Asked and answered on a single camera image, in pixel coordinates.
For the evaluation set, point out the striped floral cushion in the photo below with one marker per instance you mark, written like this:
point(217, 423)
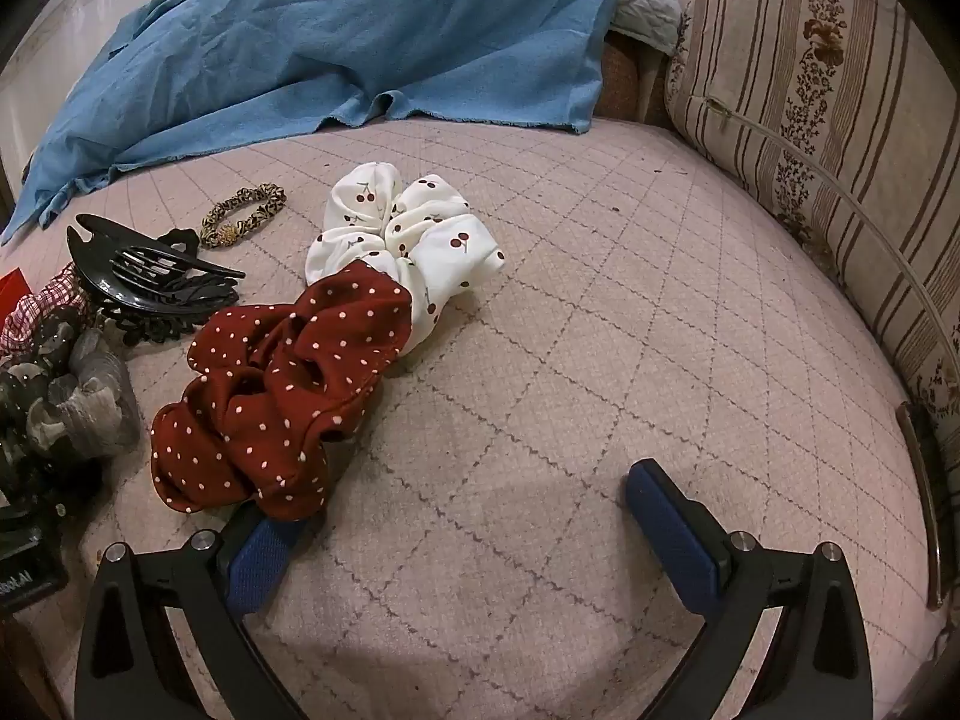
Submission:
point(825, 90)

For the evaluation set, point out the metal bar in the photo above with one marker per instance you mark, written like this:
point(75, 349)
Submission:
point(926, 510)

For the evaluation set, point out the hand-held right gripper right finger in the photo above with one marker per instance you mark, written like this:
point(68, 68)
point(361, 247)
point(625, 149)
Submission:
point(671, 532)

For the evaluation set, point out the black hair claw clip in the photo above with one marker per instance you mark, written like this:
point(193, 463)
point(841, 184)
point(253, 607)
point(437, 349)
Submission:
point(112, 292)

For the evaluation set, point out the white cherry print scrunchie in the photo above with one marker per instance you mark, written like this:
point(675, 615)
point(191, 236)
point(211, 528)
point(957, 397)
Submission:
point(435, 240)

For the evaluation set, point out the grey camouflage scrunchie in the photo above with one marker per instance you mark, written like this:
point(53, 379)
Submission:
point(82, 397)

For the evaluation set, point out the blue cloth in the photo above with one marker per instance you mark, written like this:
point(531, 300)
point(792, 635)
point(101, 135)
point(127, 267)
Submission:
point(337, 37)

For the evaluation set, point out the grey quilted cloth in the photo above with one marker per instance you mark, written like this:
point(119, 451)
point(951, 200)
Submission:
point(645, 0)

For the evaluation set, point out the red tray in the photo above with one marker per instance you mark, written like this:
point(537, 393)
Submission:
point(9, 292)

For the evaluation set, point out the red polka dot scrunchie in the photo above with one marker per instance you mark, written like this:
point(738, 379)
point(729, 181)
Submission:
point(247, 390)

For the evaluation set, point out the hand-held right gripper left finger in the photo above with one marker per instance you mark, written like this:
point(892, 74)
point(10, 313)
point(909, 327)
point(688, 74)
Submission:
point(259, 562)

